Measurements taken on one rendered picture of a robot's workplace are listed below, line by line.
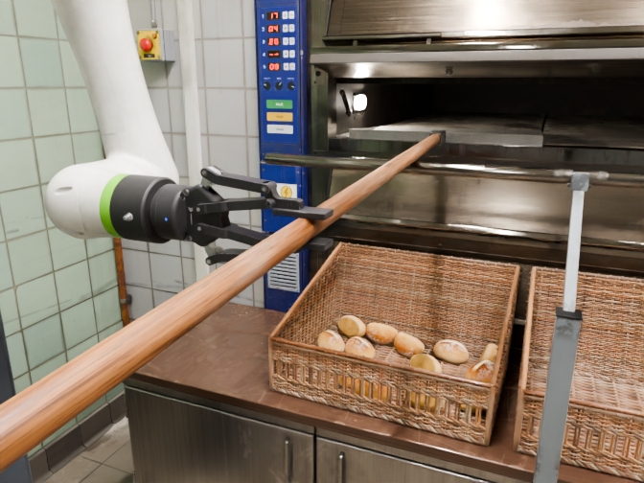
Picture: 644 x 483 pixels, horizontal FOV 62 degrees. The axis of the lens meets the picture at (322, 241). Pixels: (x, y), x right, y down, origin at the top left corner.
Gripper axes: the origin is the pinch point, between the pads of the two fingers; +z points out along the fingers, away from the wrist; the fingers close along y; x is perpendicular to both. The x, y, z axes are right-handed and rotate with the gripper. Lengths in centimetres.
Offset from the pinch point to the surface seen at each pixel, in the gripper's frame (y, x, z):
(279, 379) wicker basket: 56, -49, -29
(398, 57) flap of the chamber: -23, -84, -10
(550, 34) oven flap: -28, -93, 25
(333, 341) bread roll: 55, -72, -22
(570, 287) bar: 19, -44, 34
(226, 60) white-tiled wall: -23, -99, -71
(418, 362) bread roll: 54, -68, 3
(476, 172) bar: 1, -61, 14
